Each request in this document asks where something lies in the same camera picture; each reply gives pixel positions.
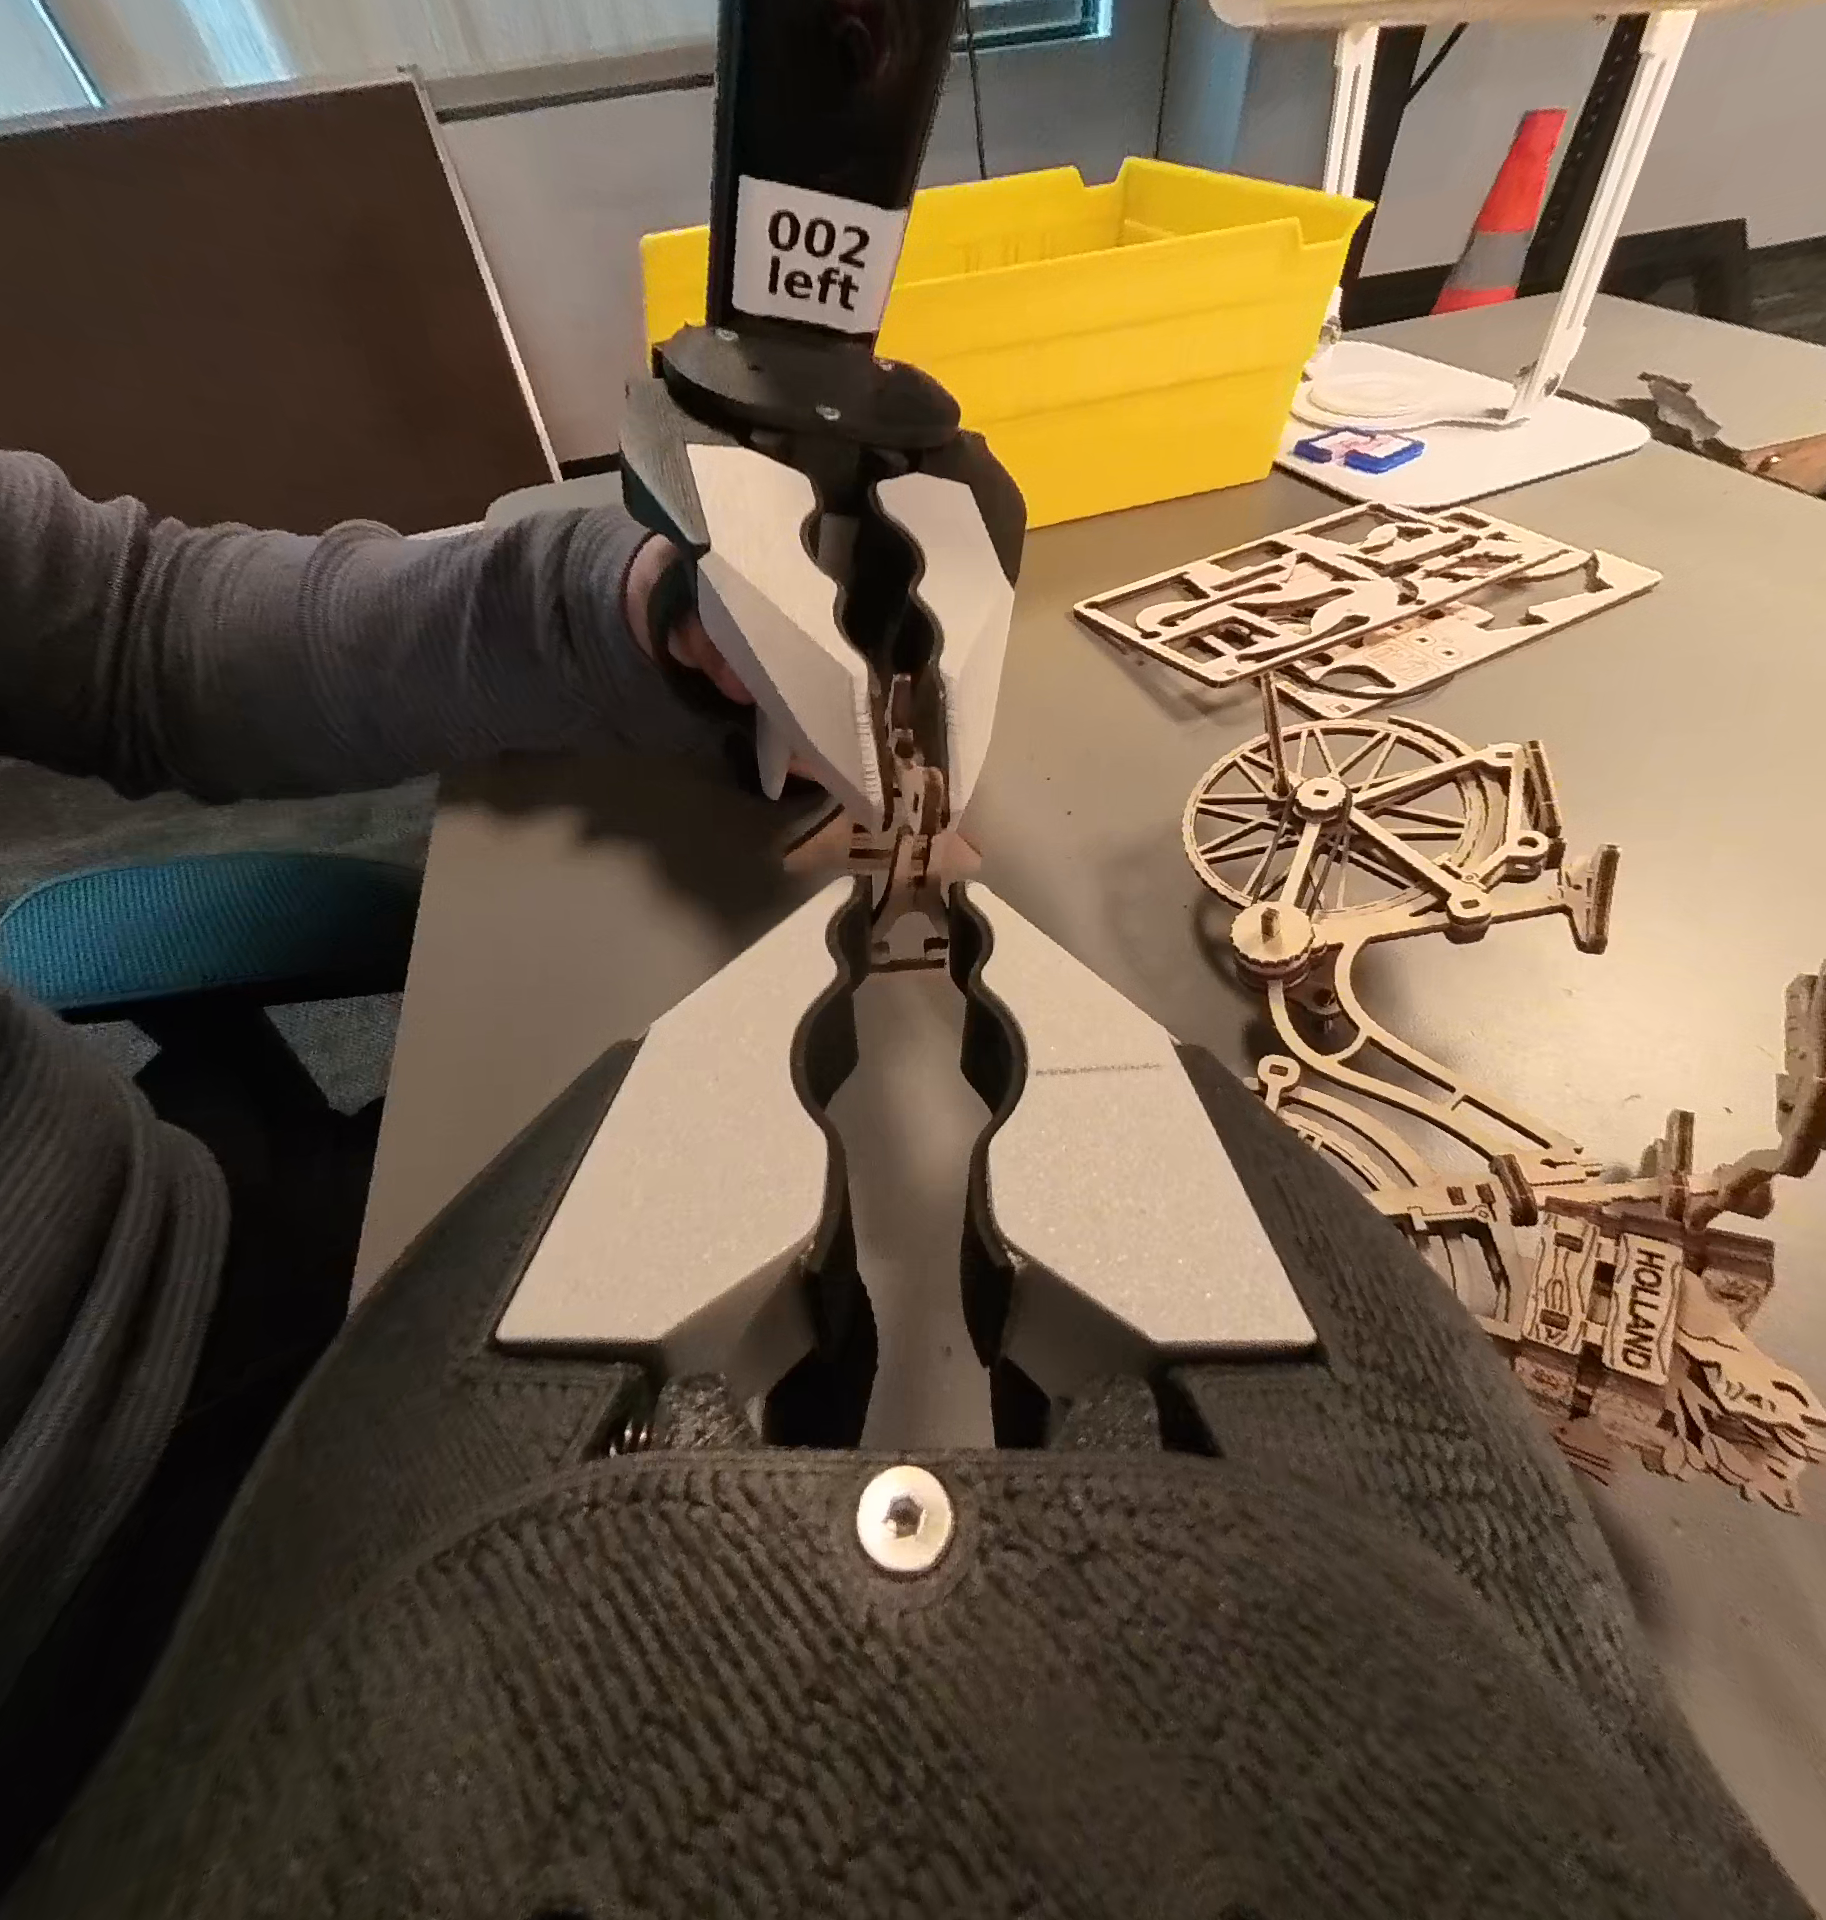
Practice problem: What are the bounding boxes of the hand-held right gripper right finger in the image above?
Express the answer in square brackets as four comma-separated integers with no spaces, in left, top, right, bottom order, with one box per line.
[937,881,1318,1450]

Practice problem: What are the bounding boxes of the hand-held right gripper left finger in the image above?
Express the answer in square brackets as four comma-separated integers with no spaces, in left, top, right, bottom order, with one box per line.
[501,881,873,1450]

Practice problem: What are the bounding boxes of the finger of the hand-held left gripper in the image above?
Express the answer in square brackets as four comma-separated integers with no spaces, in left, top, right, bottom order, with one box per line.
[691,445,900,830]
[870,473,1022,819]

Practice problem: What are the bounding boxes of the winged wooden model part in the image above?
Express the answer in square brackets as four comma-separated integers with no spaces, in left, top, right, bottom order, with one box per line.
[784,671,992,882]

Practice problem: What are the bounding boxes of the person's left forearm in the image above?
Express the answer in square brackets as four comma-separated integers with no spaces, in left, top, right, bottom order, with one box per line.
[0,421,724,799]

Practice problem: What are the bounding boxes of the wooden bicycle model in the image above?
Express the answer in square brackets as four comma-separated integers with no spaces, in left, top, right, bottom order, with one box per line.
[1185,668,1826,1518]

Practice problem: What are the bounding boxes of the wooden parts sheet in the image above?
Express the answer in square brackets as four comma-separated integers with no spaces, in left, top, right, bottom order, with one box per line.
[1075,503,1666,690]
[1277,613,1509,723]

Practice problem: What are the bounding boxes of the person's left hand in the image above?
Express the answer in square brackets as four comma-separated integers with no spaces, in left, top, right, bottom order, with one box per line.
[625,578,772,708]

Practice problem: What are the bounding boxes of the yellow plastic bin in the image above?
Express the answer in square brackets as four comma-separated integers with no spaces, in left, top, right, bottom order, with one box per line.
[640,156,1379,528]

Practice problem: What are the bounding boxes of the blue and white small packet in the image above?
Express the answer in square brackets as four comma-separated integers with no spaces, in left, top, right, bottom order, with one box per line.
[1295,429,1428,475]

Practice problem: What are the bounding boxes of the blue office chair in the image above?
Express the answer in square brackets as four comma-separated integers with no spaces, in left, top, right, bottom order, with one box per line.
[0,850,430,1031]

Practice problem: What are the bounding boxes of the white stand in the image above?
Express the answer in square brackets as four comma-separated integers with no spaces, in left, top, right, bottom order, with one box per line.
[1277,0,1702,503]

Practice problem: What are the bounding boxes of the brown partition panel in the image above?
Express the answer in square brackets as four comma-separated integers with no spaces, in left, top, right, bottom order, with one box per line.
[0,66,561,528]

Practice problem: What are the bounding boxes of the orange traffic cone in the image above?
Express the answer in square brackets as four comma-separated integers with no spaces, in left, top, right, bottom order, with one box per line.
[1428,110,1567,314]

